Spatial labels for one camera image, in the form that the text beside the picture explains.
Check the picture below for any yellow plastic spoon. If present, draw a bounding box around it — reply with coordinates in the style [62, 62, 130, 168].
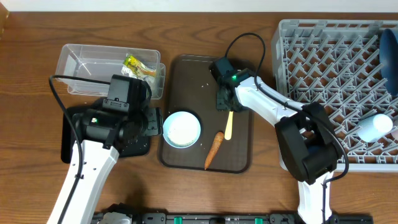
[224, 111, 234, 141]

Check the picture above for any light blue rice bowl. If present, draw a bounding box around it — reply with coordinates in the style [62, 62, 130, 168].
[163, 111, 201, 149]

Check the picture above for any orange carrot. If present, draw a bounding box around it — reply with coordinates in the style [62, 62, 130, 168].
[204, 132, 224, 170]

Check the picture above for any yellow green snack wrapper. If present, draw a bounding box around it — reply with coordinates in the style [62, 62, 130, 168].
[123, 55, 156, 77]

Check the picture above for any light blue plastic cup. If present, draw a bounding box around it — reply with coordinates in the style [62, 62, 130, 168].
[357, 114, 393, 142]

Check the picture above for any dark blue plate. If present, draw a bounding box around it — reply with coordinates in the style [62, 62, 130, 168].
[379, 29, 397, 96]

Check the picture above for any white tissue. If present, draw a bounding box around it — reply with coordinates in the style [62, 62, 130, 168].
[121, 66, 155, 88]

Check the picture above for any pink plastic cup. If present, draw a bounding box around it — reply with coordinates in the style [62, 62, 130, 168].
[391, 127, 398, 140]

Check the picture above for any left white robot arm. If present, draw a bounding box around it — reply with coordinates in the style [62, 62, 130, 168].
[48, 75, 163, 223]

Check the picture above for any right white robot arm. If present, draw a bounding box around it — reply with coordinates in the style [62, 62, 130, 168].
[211, 68, 343, 223]

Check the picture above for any grey dishwasher rack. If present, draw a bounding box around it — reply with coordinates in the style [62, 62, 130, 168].
[271, 19, 397, 172]

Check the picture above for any black plastic bin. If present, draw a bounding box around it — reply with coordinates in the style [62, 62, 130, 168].
[60, 105, 150, 164]

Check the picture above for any dark brown serving tray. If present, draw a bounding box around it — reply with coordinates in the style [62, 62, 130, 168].
[158, 55, 253, 174]

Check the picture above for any clear plastic bin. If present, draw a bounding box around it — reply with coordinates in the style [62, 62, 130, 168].
[55, 44, 166, 100]

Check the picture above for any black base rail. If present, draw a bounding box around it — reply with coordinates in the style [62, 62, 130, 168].
[91, 202, 374, 224]

